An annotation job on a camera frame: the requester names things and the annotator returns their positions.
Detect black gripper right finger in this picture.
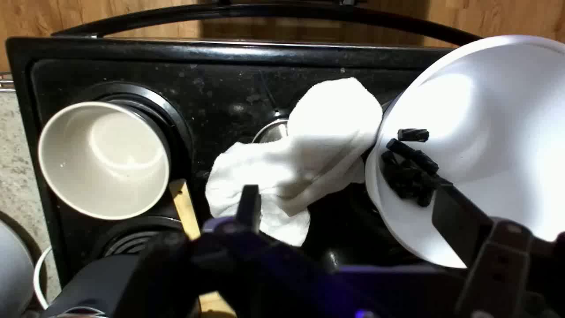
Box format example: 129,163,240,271
431,183,494,271

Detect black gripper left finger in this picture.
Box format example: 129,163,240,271
235,184,263,230

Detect grey ceramic bowl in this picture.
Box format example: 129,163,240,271
37,101,173,223

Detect large white bowl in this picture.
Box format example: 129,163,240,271
364,34,565,273

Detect black kitchen stove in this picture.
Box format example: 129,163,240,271
5,36,491,290

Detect wooden spatula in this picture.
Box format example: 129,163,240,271
168,179,237,318

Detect black plastic pieces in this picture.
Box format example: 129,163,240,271
378,128,443,209

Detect white crumpled cloth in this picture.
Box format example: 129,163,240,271
203,77,385,248

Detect grey rounded object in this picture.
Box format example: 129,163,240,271
0,211,37,318

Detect black curved oven handle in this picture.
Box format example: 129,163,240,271
51,2,482,48

